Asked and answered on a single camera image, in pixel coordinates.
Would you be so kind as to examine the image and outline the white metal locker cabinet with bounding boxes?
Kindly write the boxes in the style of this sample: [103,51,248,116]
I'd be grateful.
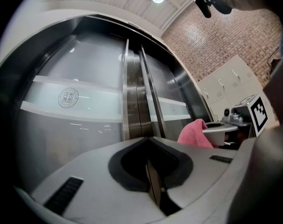
[197,54,265,124]

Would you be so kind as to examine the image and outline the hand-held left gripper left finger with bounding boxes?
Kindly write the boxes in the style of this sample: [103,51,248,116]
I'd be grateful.
[29,136,167,224]

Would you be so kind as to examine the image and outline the pink cloth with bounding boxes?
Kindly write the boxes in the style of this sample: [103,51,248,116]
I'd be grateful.
[177,118,215,149]

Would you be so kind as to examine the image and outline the black head-worn camera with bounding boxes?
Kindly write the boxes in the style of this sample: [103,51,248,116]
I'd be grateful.
[193,0,213,19]

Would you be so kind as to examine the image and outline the person's right forearm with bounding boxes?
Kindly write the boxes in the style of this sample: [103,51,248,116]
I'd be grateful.
[262,55,283,128]

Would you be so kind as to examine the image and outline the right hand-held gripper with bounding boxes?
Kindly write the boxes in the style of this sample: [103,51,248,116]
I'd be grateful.
[201,92,270,147]

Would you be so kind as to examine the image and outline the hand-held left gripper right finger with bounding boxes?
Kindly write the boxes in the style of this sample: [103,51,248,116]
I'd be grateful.
[147,136,258,224]

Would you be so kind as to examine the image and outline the frosted glass door with emblem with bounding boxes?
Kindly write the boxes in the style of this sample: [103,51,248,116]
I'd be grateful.
[15,30,129,179]

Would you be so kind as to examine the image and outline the steel bar door handle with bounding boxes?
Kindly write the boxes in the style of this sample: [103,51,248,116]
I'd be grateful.
[138,44,167,139]
[121,38,130,142]

